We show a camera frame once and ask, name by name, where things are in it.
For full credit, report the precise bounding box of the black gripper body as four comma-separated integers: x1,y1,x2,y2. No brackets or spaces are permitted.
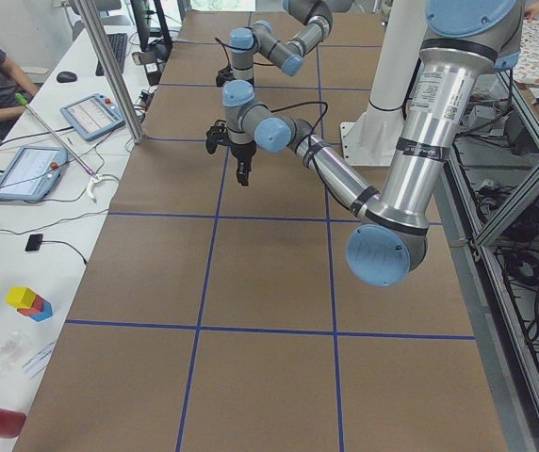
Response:
230,141,256,172

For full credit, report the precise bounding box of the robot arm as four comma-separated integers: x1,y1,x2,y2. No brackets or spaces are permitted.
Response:
216,0,352,87
206,1,524,286

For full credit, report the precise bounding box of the far blue teach pendant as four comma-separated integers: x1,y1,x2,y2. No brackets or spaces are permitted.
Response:
59,93,124,141

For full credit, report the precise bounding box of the blue teach pendant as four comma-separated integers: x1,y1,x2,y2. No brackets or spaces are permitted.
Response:
59,93,124,141
0,146,68,202

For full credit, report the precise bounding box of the black keyboard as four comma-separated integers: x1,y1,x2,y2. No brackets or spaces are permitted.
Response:
106,33,128,73

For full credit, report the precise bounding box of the black computer mouse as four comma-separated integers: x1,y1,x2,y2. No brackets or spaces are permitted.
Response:
56,71,77,84

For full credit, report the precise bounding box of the near blue teach pendant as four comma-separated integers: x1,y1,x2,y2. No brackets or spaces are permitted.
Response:
0,146,68,202

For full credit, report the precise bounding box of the small black puck device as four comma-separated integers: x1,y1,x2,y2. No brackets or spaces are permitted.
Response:
24,234,43,252

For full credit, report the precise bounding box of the long grabber stick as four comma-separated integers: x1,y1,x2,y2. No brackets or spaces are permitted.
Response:
14,93,120,203

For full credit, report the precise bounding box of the blue block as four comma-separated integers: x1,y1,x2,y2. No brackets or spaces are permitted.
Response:
29,299,53,322

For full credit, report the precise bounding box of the red block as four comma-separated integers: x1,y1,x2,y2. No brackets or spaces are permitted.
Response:
17,295,44,317

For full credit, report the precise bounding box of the yellow block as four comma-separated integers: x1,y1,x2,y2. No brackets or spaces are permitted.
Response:
6,286,37,309

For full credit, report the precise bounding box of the black camera cable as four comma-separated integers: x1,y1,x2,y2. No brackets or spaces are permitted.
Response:
214,37,234,72
269,100,330,147

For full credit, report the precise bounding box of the aluminium frame post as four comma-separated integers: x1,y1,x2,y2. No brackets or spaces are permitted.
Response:
74,0,143,144

